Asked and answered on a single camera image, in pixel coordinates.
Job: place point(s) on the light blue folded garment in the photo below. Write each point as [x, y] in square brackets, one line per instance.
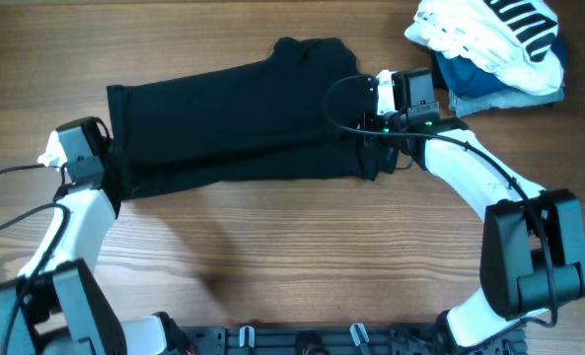
[508, 98]

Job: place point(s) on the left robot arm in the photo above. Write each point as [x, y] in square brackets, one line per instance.
[55, 305]

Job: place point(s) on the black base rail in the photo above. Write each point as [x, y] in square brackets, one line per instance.
[396, 339]

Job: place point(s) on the white black-striped folded garment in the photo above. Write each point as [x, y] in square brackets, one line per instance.
[510, 39]

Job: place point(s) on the dark blue folded garment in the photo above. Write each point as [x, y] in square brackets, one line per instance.
[469, 74]

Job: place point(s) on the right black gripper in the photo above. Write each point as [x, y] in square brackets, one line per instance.
[371, 126]

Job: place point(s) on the black t-shirt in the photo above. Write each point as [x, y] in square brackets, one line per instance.
[287, 117]

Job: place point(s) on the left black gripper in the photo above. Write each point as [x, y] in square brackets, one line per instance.
[120, 151]

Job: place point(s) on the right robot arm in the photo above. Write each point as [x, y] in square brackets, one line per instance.
[532, 258]

